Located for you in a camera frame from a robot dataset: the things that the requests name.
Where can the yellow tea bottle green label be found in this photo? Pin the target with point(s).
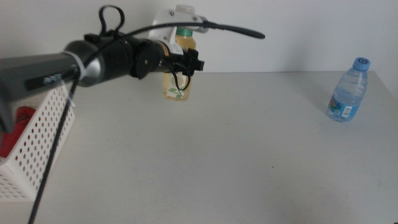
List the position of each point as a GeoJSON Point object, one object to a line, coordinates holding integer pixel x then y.
{"type": "Point", "coordinates": [171, 90]}

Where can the clear water bottle blue cap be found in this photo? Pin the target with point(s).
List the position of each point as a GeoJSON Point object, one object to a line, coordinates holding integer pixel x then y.
{"type": "Point", "coordinates": [348, 93]}

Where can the red cola can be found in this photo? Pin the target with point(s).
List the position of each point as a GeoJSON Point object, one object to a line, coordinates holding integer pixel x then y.
{"type": "Point", "coordinates": [18, 124]}

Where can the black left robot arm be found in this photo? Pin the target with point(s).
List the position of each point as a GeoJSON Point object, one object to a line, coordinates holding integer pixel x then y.
{"type": "Point", "coordinates": [109, 59]}

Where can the white perforated plastic basket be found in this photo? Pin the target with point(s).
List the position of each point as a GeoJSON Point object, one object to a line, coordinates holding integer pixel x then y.
{"type": "Point", "coordinates": [34, 140]}

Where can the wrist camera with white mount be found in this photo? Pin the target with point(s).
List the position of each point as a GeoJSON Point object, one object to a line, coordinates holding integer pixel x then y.
{"type": "Point", "coordinates": [169, 21]}

